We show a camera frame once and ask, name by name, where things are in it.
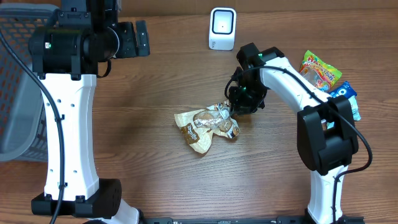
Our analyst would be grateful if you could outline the grey plastic basket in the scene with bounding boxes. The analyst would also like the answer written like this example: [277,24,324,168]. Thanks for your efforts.
[1,3,58,162]

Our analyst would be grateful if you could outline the white barcode scanner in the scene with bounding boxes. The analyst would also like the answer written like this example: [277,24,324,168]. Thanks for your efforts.
[208,7,236,51]

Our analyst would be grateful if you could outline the green Haribo candy bag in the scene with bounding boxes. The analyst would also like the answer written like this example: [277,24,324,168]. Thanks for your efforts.
[299,50,342,92]

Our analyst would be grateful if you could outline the beige cookie bag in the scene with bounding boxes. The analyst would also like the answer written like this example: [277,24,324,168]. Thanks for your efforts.
[174,100,240,154]

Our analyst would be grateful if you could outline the light teal snack bar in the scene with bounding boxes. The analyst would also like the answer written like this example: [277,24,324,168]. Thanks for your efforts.
[326,96,361,129]

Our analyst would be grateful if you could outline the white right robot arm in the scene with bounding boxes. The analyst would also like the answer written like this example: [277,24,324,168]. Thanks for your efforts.
[225,43,364,223]

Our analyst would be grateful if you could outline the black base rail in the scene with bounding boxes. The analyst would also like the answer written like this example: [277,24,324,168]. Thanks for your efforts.
[84,216,365,224]

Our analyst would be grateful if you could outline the blue Oreo pack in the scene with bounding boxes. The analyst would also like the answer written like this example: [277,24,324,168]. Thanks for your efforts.
[329,81,357,98]

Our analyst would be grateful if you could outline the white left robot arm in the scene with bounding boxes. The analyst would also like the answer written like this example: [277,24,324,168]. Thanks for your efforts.
[29,1,150,223]

